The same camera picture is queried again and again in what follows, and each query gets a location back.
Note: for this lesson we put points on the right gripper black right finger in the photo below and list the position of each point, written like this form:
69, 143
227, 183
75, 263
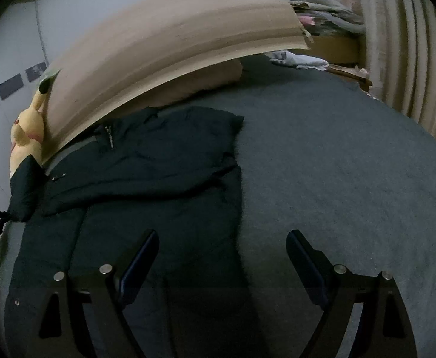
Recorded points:
384, 328

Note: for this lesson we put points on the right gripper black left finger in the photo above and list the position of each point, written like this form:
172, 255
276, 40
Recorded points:
62, 324

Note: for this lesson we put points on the dark navy padded jacket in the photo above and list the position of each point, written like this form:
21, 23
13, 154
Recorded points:
174, 174

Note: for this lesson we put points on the pile of clothes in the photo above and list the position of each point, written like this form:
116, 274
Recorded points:
330, 17

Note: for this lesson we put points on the yellow plush toy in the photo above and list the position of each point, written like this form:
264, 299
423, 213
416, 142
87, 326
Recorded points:
28, 129

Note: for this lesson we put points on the grey bed blanket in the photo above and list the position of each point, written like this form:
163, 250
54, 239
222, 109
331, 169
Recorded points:
317, 154

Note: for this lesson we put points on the beige upholstered headboard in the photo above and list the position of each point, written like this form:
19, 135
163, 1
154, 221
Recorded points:
153, 42

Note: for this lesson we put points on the beige pleated curtain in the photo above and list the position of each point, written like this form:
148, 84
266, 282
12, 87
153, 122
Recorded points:
401, 56

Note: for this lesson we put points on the white cloth on bed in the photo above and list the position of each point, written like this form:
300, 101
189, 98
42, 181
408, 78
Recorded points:
298, 61

